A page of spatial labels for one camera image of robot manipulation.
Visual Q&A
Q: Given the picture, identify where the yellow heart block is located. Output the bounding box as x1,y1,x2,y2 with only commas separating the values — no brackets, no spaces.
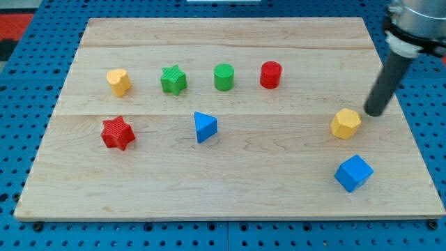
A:
106,69,132,97

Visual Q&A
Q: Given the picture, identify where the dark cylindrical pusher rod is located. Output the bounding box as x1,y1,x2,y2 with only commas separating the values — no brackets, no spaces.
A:
364,50,414,116

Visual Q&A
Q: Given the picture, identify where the blue triangle block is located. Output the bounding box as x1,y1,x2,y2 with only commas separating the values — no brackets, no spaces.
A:
194,112,217,144

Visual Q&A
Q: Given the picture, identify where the red star block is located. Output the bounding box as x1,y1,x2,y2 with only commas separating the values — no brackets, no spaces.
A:
100,116,136,151

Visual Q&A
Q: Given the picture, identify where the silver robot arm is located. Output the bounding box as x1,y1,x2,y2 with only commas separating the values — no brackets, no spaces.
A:
383,0,445,59

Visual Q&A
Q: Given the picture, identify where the yellow hexagon block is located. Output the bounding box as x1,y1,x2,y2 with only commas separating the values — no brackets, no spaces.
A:
330,108,361,139

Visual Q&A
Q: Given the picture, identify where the red cylinder block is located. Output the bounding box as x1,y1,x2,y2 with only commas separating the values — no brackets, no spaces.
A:
260,61,282,89

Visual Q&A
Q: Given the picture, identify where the green star block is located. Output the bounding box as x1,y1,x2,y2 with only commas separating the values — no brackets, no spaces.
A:
160,65,187,96

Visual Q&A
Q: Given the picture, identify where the green cylinder block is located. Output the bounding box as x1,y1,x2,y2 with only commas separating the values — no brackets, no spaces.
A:
213,63,235,91

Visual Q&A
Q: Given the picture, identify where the wooden board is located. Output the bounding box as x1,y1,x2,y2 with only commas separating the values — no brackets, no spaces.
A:
15,17,445,222

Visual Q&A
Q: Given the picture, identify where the blue cube block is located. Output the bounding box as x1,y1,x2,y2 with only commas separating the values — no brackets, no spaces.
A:
334,155,374,192

